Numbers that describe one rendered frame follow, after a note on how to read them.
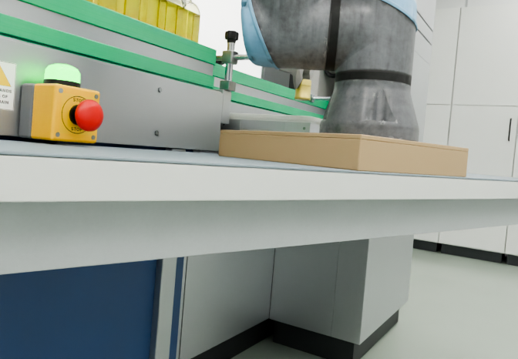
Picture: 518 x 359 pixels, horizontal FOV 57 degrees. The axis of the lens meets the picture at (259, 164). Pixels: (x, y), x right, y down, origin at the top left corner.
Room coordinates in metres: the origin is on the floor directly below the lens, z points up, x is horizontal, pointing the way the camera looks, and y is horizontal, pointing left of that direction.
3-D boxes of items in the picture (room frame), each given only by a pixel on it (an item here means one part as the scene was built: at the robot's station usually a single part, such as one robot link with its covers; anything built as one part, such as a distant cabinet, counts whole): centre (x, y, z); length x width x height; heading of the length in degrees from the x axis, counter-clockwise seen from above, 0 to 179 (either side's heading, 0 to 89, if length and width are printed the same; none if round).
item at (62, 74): (0.63, 0.27, 0.84); 0.04 x 0.04 x 0.03
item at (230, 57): (1.03, 0.10, 0.95); 0.17 x 0.03 x 0.12; 59
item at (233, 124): (1.10, -0.02, 0.79); 0.27 x 0.17 x 0.08; 59
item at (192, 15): (1.12, 0.20, 0.99); 0.06 x 0.06 x 0.21; 60
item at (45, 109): (0.63, 0.26, 0.79); 0.07 x 0.07 x 0.07; 59
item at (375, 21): (0.75, -0.16, 0.96); 0.13 x 0.12 x 0.14; 84
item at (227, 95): (1.04, 0.12, 0.85); 0.09 x 0.04 x 0.07; 59
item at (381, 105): (0.75, -0.16, 0.84); 0.15 x 0.15 x 0.10
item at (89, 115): (0.61, 0.22, 0.79); 0.04 x 0.03 x 0.04; 149
